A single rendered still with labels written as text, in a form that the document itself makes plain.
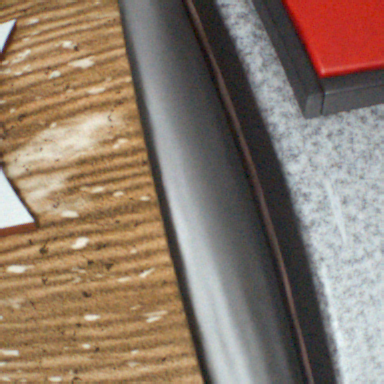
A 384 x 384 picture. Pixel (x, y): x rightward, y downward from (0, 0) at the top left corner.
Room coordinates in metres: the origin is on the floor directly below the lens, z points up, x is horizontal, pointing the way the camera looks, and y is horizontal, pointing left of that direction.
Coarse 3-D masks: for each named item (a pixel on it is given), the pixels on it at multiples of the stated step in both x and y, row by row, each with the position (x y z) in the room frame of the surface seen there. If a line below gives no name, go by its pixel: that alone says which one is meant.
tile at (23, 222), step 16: (0, 32) 0.17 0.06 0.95; (0, 48) 0.16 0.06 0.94; (0, 64) 0.16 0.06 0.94; (0, 176) 0.12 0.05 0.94; (0, 192) 0.11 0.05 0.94; (0, 208) 0.11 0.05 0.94; (16, 208) 0.11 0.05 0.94; (0, 224) 0.10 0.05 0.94; (16, 224) 0.10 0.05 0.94; (32, 224) 0.10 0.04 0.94
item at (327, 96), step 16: (256, 0) 0.19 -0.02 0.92; (272, 0) 0.18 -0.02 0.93; (272, 16) 0.18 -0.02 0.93; (272, 32) 0.18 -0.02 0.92; (288, 32) 0.17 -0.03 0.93; (288, 48) 0.17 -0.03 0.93; (288, 64) 0.16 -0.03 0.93; (304, 64) 0.16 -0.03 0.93; (304, 80) 0.15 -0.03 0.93; (320, 80) 0.16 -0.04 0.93; (336, 80) 0.16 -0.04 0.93; (352, 80) 0.16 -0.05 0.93; (368, 80) 0.16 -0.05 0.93; (304, 96) 0.15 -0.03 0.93; (320, 96) 0.15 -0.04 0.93; (336, 96) 0.15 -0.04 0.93; (352, 96) 0.15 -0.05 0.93; (368, 96) 0.16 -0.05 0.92; (304, 112) 0.15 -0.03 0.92; (320, 112) 0.15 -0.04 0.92; (336, 112) 0.15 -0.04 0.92
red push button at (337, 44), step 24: (288, 0) 0.19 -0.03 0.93; (312, 0) 0.19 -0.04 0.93; (336, 0) 0.19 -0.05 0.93; (360, 0) 0.19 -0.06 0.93; (312, 24) 0.18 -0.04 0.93; (336, 24) 0.18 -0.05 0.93; (360, 24) 0.18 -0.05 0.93; (312, 48) 0.17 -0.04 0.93; (336, 48) 0.17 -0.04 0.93; (360, 48) 0.17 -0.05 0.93; (336, 72) 0.16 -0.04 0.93; (360, 72) 0.16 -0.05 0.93
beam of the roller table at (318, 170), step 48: (192, 0) 0.22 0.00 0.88; (240, 0) 0.19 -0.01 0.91; (240, 48) 0.17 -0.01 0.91; (240, 96) 0.17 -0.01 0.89; (288, 96) 0.16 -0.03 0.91; (288, 144) 0.14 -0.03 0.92; (336, 144) 0.14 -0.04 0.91; (288, 192) 0.13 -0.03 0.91; (336, 192) 0.13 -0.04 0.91; (288, 240) 0.12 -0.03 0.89; (336, 240) 0.11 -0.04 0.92; (336, 288) 0.10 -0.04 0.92; (336, 336) 0.08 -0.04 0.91
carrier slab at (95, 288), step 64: (0, 0) 0.19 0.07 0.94; (64, 0) 0.18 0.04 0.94; (64, 64) 0.16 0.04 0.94; (128, 64) 0.15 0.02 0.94; (0, 128) 0.13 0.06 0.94; (64, 128) 0.13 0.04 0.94; (128, 128) 0.13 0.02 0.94; (64, 192) 0.11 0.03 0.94; (128, 192) 0.12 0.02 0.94; (0, 256) 0.09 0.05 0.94; (64, 256) 0.10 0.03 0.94; (128, 256) 0.10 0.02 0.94; (0, 320) 0.07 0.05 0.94; (64, 320) 0.08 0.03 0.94; (128, 320) 0.08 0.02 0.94
